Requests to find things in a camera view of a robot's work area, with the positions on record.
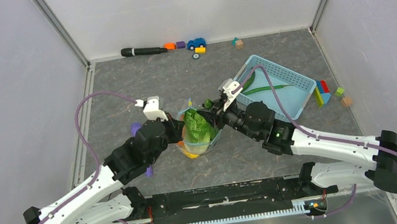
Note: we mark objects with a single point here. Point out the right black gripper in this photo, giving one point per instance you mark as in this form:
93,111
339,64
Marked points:
217,118

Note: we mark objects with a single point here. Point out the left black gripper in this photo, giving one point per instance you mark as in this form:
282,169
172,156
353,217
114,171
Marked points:
176,127

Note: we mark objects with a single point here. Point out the clear zip top bag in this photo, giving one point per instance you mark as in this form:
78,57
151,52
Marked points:
189,105

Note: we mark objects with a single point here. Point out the green toy cabbage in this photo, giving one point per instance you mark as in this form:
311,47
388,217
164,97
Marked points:
198,133

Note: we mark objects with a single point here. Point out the yellow toy mango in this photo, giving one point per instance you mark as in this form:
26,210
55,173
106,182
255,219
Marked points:
190,155

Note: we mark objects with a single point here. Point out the green toy cucumber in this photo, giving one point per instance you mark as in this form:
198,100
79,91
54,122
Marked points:
208,104

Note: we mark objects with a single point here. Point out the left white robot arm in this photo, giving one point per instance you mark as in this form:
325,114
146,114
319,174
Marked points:
105,197

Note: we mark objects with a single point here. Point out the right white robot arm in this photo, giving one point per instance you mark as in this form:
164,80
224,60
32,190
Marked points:
362,158

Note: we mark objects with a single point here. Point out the purple toy cylinder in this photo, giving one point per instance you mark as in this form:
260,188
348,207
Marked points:
134,129

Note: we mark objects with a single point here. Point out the curved green toy bean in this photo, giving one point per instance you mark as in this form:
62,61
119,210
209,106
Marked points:
248,82

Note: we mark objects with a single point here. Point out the thin green toy pepper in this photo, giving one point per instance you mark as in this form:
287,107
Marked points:
267,88

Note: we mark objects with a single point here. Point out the yellow toy block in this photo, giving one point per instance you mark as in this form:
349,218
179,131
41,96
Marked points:
201,50

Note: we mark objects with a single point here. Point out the blue toy car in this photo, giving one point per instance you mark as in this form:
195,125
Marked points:
196,43

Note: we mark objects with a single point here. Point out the teal and wood cubes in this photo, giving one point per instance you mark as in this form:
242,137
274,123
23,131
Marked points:
237,43

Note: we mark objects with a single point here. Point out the purple toy block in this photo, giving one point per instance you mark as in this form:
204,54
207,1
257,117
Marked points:
180,44

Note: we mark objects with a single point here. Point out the orange toy block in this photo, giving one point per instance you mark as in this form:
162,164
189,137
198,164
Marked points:
170,46

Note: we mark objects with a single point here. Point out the light blue plastic basket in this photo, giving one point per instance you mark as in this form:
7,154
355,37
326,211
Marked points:
293,97

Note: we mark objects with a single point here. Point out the black microphone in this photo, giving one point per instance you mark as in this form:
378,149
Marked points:
131,52

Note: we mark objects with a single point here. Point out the multicolour block stack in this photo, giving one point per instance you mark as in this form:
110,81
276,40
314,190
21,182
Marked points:
322,93

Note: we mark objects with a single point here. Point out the green small cube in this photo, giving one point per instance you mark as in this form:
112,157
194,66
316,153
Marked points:
340,92

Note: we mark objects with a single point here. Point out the wooden small cube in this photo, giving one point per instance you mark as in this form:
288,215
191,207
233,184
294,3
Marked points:
346,101

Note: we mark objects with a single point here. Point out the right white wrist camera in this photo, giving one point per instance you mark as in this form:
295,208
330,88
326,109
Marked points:
230,89

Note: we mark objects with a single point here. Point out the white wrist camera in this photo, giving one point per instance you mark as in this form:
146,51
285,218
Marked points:
152,108
230,89

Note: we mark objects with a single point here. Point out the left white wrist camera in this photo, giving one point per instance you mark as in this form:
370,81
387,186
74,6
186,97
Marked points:
152,108

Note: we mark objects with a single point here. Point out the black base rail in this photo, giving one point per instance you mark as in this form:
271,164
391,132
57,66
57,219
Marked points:
226,201

